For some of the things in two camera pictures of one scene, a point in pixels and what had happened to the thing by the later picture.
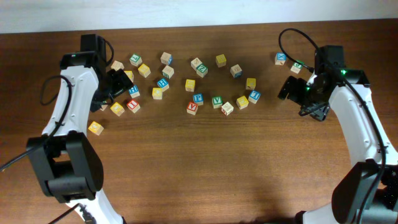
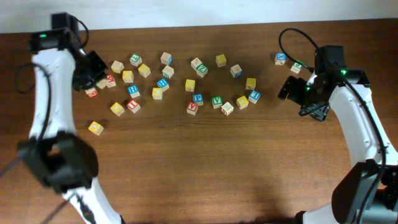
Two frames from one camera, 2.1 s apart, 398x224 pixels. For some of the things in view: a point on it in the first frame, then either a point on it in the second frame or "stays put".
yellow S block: x=144 y=70 stays put
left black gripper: x=122 y=83 → x=102 y=68
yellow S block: x=189 y=85 stays put
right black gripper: x=318 y=111 stays put
